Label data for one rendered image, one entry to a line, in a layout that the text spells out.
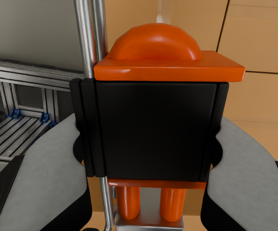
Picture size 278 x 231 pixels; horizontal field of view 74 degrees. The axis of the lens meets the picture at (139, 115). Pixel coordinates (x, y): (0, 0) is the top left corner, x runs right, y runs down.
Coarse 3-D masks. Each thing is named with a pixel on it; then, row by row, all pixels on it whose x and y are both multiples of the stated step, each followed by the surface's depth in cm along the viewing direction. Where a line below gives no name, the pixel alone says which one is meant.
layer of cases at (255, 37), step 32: (128, 0) 58; (160, 0) 58; (192, 0) 57; (224, 0) 57; (256, 0) 56; (192, 32) 61; (224, 32) 61; (256, 32) 61; (256, 64) 65; (256, 96) 71; (256, 128) 78
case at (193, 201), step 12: (96, 180) 46; (96, 192) 43; (192, 192) 43; (96, 204) 40; (192, 204) 40; (96, 216) 40; (192, 216) 38; (84, 228) 42; (96, 228) 42; (192, 228) 40; (204, 228) 39
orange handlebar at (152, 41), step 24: (144, 24) 10; (168, 24) 10; (120, 48) 10; (144, 48) 10; (168, 48) 10; (192, 48) 10; (120, 192) 15; (168, 192) 15; (120, 216) 17; (168, 216) 16
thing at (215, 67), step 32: (96, 64) 10; (128, 64) 9; (160, 64) 9; (192, 64) 9; (224, 64) 9; (128, 96) 10; (160, 96) 10; (192, 96) 9; (224, 96) 9; (128, 128) 11; (160, 128) 10; (192, 128) 10; (128, 160) 12; (160, 160) 12; (192, 160) 11
